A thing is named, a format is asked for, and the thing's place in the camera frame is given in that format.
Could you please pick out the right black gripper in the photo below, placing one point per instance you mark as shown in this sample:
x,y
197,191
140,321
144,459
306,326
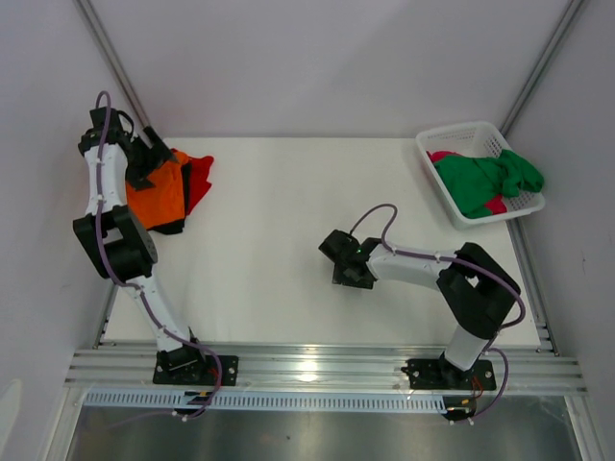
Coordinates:
x,y
350,275

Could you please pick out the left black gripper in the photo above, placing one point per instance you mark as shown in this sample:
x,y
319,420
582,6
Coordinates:
x,y
138,178

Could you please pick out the orange t shirt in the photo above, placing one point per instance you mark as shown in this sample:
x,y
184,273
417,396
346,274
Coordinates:
x,y
162,202

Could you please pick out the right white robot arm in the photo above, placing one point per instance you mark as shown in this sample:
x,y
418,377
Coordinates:
x,y
478,291

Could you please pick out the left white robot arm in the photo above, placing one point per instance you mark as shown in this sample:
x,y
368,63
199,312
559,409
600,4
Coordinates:
x,y
115,241

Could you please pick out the red folded t shirt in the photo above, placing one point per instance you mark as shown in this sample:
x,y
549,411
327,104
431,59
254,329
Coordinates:
x,y
196,181

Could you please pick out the black folded t shirt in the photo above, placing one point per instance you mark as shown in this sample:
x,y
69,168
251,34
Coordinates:
x,y
177,226

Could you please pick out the green t shirt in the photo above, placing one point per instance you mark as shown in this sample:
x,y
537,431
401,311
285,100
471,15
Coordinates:
x,y
519,175

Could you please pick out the pink t shirt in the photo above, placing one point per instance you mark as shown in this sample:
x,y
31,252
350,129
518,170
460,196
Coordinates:
x,y
475,184

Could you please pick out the white plastic basket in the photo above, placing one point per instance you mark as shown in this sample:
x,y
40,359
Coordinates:
x,y
477,139

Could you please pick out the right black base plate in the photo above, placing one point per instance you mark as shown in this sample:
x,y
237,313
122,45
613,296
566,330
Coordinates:
x,y
439,374

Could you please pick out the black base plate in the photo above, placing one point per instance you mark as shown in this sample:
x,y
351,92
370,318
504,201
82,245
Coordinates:
x,y
189,366
439,374

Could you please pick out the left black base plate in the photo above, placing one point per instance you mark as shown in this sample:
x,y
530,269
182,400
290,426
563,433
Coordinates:
x,y
189,366

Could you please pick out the aluminium mounting rail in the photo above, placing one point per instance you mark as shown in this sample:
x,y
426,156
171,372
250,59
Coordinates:
x,y
323,368

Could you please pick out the white slotted cable duct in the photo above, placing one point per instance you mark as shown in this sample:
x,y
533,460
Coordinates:
x,y
267,401

